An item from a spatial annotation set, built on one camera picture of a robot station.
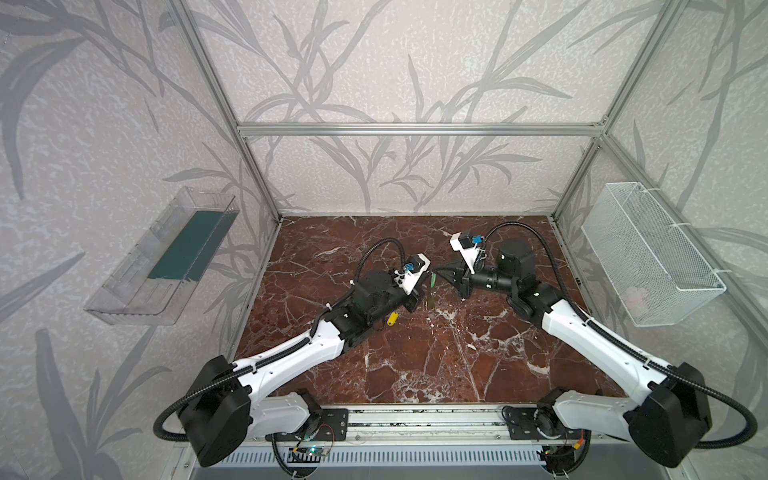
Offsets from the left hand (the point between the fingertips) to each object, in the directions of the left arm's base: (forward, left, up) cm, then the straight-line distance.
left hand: (432, 266), depth 73 cm
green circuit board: (-37, +30, -27) cm, 55 cm away
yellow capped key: (-2, +10, -27) cm, 29 cm away
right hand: (+1, -1, +2) cm, 2 cm away
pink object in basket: (-7, -50, -5) cm, 51 cm away
